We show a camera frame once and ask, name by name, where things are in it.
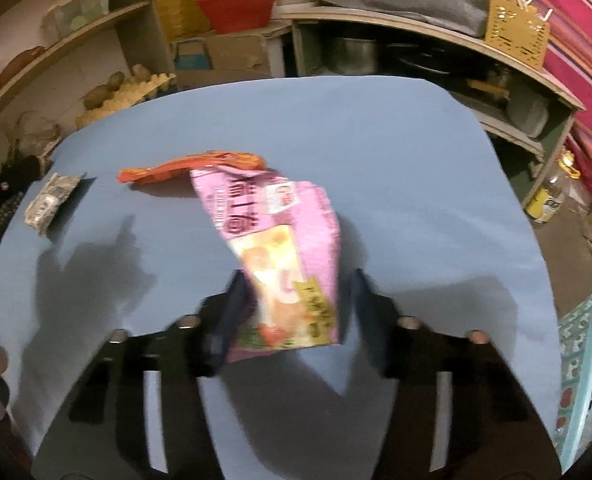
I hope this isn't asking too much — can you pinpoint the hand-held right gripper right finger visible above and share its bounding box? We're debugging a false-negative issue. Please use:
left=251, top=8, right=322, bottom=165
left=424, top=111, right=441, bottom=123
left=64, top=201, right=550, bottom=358
left=348, top=267, right=562, bottom=480

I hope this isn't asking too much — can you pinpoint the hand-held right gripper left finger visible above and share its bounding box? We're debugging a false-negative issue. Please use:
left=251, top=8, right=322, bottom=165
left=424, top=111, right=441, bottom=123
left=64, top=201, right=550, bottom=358
left=31, top=270, right=252, bottom=480

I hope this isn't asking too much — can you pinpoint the pink snack packet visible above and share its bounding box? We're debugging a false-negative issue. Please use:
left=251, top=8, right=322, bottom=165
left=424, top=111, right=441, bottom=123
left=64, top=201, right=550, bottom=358
left=190, top=167, right=344, bottom=363

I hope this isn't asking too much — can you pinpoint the light blue plastic basket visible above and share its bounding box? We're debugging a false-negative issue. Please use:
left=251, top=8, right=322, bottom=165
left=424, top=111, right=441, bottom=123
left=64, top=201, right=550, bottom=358
left=556, top=262, right=592, bottom=471

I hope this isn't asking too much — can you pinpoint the orange snack packet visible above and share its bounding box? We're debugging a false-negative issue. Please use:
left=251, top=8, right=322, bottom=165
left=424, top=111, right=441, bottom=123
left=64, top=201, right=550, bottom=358
left=117, top=150, right=268, bottom=186

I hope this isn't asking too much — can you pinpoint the blue tablecloth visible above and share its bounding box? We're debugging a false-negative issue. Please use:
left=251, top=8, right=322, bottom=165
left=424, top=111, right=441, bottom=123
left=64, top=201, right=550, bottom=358
left=0, top=75, right=562, bottom=480

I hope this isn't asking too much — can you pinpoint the silver crumpled wrapper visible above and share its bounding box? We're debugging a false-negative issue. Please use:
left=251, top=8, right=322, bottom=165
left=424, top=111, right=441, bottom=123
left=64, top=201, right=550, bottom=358
left=24, top=174, right=84, bottom=235

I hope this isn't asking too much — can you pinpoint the clear oil bottle yellow cap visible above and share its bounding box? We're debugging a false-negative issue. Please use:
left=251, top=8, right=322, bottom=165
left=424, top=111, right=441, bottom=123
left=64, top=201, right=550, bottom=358
left=526, top=150, right=582, bottom=225

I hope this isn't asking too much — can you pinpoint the yellow egg tray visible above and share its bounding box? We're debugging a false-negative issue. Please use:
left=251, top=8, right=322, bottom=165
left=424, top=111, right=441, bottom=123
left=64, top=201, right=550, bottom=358
left=75, top=72, right=177, bottom=128

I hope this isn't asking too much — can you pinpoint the grey plastic container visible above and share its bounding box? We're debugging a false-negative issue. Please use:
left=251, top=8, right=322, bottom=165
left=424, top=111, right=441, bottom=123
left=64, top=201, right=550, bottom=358
left=506, top=85, right=549, bottom=138

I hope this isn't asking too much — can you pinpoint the clear plastic bag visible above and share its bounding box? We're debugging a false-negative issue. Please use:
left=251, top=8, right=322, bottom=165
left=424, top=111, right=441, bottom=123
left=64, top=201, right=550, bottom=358
left=11, top=112, right=62, bottom=156

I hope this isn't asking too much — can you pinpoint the small steel pot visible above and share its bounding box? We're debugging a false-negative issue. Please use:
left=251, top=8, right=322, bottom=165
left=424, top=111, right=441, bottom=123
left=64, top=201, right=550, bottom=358
left=323, top=35, right=379, bottom=75

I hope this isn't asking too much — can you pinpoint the black pan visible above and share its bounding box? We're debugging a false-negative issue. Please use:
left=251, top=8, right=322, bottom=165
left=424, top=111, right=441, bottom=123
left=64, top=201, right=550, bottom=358
left=383, top=42, right=452, bottom=76

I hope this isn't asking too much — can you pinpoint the cardboard box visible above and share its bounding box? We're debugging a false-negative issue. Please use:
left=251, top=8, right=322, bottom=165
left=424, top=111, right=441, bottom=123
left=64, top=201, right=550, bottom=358
left=173, top=32, right=272, bottom=81

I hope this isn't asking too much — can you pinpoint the grey wooden cabinet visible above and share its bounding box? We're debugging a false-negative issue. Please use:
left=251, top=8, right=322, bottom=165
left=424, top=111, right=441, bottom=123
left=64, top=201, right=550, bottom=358
left=271, top=5, right=587, bottom=211

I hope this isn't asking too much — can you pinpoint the red plastic basket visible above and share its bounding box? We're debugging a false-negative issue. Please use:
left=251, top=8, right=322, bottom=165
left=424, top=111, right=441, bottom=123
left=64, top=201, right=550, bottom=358
left=196, top=0, right=280, bottom=33

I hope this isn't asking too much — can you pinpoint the yellow oil jug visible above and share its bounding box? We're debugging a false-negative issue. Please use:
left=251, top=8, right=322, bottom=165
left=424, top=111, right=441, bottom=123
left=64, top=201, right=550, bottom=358
left=148, top=0, right=212, bottom=41

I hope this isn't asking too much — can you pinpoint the yellow perforated utensil holder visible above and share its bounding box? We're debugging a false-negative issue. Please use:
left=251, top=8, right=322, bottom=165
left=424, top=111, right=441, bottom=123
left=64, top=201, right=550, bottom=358
left=485, top=0, right=552, bottom=70

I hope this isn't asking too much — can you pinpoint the brown sweet potato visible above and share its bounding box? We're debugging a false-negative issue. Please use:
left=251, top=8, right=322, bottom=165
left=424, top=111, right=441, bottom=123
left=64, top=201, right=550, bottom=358
left=0, top=46, right=47, bottom=83

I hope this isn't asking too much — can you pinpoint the red striped blanket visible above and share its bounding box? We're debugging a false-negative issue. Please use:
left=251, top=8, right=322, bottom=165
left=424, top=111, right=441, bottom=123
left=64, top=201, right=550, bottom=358
left=491, top=0, right=592, bottom=211

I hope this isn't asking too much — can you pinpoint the wooden wall shelf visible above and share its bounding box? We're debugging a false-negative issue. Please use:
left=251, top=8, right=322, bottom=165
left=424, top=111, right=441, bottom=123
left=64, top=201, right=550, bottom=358
left=0, top=0, right=177, bottom=171

